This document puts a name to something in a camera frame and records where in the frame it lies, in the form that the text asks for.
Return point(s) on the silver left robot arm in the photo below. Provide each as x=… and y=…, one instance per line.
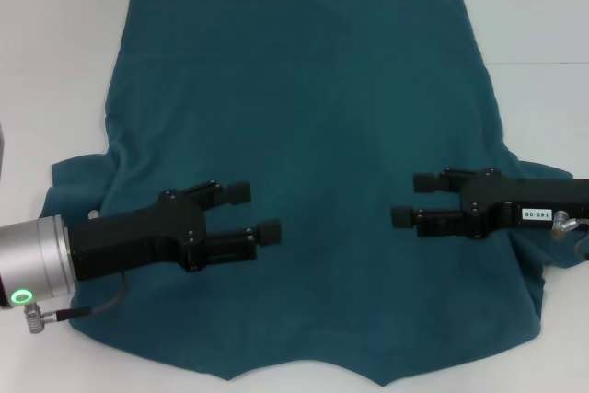
x=37, y=255

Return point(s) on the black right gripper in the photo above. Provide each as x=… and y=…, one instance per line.
x=497, y=204

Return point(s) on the teal blue shirt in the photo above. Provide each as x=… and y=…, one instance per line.
x=322, y=112

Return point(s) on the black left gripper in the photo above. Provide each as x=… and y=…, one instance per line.
x=133, y=241

